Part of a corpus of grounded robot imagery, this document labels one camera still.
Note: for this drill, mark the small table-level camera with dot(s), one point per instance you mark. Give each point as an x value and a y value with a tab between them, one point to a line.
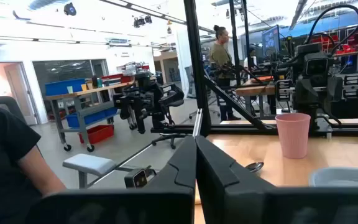
138	179

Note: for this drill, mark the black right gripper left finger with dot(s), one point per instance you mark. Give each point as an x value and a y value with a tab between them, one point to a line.
172	202

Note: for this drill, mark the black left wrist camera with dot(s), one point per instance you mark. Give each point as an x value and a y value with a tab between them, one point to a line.
316	66

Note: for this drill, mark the wooden background table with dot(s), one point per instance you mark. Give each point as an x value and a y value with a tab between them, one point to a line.
253	90

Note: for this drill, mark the computer monitor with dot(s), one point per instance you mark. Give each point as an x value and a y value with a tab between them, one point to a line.
270	40

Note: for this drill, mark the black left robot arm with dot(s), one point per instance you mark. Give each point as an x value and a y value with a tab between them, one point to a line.
354	90

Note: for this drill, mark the grey padded stool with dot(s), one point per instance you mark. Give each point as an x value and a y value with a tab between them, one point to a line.
89	163

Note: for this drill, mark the black background robot arm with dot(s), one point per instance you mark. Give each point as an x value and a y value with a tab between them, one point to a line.
148	99

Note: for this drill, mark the person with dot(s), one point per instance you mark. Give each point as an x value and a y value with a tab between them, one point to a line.
2	161
221	56

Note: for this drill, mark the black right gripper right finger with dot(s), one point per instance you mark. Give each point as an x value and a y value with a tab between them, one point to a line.
228	199

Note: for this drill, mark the grey wooden-top workbench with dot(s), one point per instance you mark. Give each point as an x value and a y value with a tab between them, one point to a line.
79	104

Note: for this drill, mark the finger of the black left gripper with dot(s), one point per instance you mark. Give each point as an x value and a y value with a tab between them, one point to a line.
302	93
334	91

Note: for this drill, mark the black aluminium station frame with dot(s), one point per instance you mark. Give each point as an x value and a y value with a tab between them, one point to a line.
194	62

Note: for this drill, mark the metal spoon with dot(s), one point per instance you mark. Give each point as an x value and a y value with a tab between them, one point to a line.
255	166

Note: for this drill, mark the red storage bin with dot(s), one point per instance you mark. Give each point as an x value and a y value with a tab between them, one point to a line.
98	133

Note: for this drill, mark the grey plastic tray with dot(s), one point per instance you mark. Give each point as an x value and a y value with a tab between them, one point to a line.
343	178

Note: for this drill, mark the pink ribbed cup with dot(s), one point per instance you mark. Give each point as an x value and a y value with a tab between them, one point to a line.
292	137

